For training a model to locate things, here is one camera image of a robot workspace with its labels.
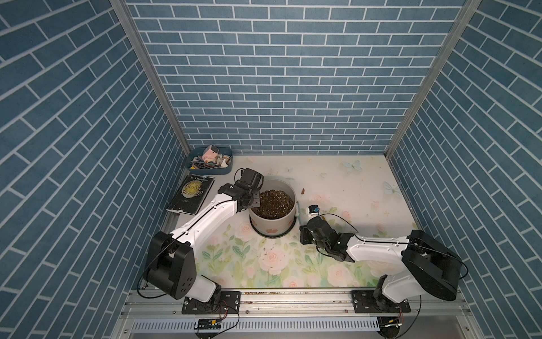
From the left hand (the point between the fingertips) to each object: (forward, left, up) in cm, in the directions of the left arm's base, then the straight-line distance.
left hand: (257, 199), depth 86 cm
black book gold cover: (+11, +34, -13) cm, 38 cm away
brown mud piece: (+13, -21, -13) cm, 28 cm away
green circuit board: (-41, +15, -16) cm, 46 cm away
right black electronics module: (-42, -46, -13) cm, 64 cm away
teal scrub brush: (-2, -17, -7) cm, 19 cm away
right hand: (-9, -17, -9) cm, 22 cm away
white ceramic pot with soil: (-4, -8, -3) cm, 10 cm away
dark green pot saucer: (-11, -7, -11) cm, 17 cm away
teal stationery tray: (+27, +21, -8) cm, 35 cm away
